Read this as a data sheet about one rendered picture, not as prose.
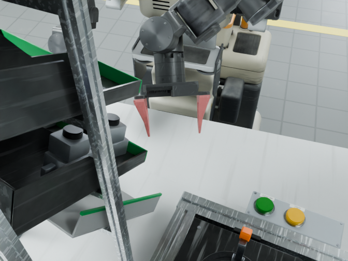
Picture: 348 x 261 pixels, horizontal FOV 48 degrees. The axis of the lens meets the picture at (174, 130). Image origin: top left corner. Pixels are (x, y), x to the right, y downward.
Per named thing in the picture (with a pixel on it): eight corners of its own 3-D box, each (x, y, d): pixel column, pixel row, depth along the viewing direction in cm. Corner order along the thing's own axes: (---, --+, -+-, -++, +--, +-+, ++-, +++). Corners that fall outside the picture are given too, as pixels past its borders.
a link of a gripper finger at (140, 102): (174, 136, 72) (171, 86, 71) (136, 140, 72) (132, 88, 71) (174, 132, 78) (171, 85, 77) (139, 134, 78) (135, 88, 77)
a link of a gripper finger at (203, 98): (212, 134, 72) (209, 83, 71) (174, 137, 72) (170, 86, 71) (208, 130, 78) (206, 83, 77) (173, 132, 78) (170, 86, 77)
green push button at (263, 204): (257, 198, 91) (258, 193, 90) (274, 204, 90) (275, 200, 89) (252, 212, 89) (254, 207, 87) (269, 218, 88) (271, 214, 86)
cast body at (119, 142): (110, 142, 71) (117, 108, 68) (126, 154, 69) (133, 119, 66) (72, 153, 65) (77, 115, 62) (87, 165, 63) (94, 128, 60)
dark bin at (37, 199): (90, 131, 74) (96, 96, 71) (145, 162, 69) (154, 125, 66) (-56, 189, 51) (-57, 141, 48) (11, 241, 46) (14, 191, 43)
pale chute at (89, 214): (108, 184, 90) (115, 166, 89) (154, 212, 85) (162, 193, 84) (14, 197, 64) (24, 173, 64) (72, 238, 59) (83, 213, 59)
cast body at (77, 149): (72, 155, 65) (77, 117, 62) (91, 167, 63) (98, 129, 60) (31, 173, 58) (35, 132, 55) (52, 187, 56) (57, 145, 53)
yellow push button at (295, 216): (287, 209, 89) (288, 204, 88) (304, 215, 88) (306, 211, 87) (283, 223, 87) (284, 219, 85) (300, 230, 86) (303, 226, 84)
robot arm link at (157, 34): (222, 29, 73) (194, -7, 73) (218, 20, 61) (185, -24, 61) (172, 69, 75) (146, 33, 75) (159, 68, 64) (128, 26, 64)
